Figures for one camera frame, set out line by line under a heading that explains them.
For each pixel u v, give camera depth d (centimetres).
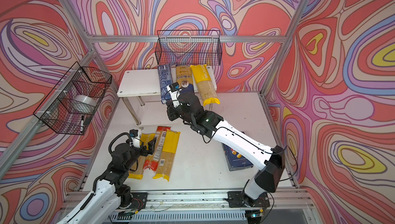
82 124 72
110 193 55
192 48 96
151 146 74
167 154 87
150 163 82
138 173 80
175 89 56
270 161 41
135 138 68
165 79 73
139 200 73
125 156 62
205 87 72
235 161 80
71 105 70
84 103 70
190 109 49
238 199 74
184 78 77
